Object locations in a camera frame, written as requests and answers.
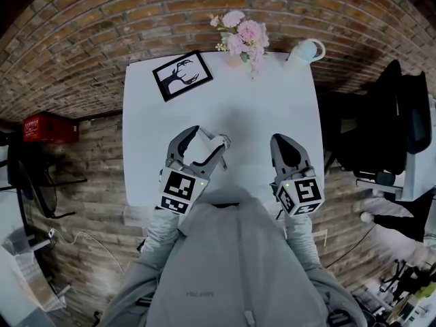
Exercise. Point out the black framed deer picture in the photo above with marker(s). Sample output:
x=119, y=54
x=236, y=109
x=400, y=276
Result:
x=182, y=75

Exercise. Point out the person's grey hoodie torso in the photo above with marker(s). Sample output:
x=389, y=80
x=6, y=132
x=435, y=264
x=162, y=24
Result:
x=238, y=267

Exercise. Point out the red plastic crate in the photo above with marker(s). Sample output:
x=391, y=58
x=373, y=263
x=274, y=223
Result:
x=51, y=128

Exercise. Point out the peach vase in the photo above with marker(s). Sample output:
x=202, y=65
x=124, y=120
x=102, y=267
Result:
x=234, y=61

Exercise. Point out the person's left forearm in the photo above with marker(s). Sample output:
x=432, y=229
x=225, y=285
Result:
x=165, y=237

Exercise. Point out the black office chair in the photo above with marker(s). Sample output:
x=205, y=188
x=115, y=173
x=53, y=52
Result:
x=374, y=131

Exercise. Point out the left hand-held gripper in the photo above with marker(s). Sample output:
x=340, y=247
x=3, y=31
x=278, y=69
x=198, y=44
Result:
x=178, y=189

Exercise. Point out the pink flower bouquet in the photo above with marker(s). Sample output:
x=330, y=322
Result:
x=247, y=37

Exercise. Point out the person's right forearm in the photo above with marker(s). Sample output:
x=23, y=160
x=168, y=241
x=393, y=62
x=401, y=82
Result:
x=301, y=244

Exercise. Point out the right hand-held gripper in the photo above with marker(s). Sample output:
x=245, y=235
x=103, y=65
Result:
x=303, y=192

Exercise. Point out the black tablet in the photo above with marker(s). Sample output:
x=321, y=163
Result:
x=142, y=244

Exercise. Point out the silver metal binder clip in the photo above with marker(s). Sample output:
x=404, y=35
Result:
x=214, y=141

